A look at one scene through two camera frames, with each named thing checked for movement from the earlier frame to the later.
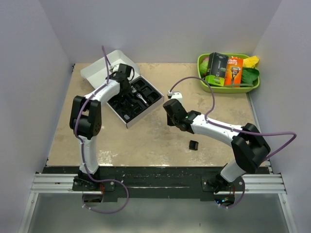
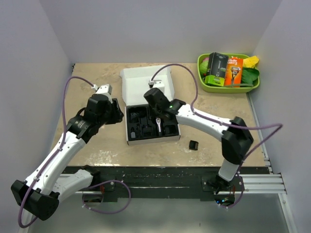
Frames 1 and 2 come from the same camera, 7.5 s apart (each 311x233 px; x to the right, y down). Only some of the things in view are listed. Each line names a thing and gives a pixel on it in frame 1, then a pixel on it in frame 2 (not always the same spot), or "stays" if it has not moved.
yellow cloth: x=250 y=61 stays
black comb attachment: x=193 y=145 stays
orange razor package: x=235 y=68 stays
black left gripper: x=128 y=91 → x=118 y=115
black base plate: x=158 y=183 stays
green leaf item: x=248 y=74 stays
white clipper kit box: x=145 y=96 → x=144 y=125
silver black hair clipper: x=135 y=93 → x=158 y=120
